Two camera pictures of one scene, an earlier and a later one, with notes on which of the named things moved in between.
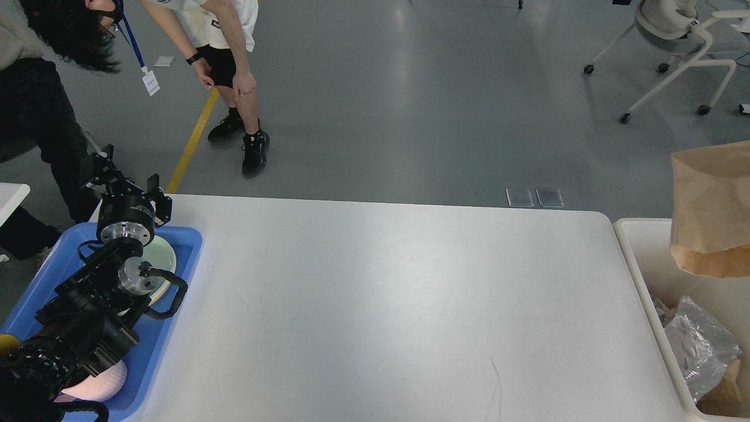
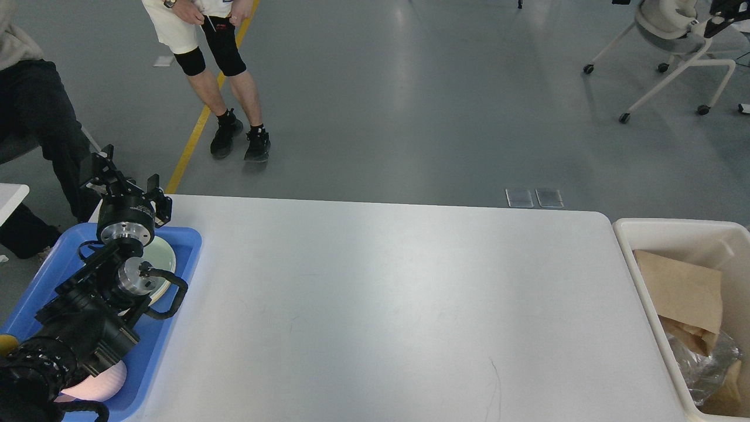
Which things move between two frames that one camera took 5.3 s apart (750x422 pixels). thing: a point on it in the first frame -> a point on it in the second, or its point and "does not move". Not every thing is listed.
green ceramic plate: [159, 254] does not move
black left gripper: [122, 216] does not move
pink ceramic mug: [106, 384] does not move
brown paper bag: [710, 233] -> [688, 301]
